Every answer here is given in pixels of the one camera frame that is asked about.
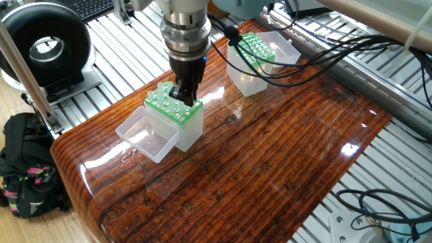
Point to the black keyboard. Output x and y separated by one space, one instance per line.
91 7

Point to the glossy wooden board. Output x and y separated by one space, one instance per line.
236 169

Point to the translucent tip box green rack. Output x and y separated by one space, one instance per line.
246 84
190 135

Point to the black backpack pink trim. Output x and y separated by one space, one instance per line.
27 162

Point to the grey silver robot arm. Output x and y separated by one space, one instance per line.
182 23

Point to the clear hinged box lid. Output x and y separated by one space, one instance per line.
287 48
147 138

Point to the black round fan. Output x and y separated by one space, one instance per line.
71 40

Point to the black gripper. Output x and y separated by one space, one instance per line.
187 67

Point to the slim aluminium post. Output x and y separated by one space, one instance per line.
23 74

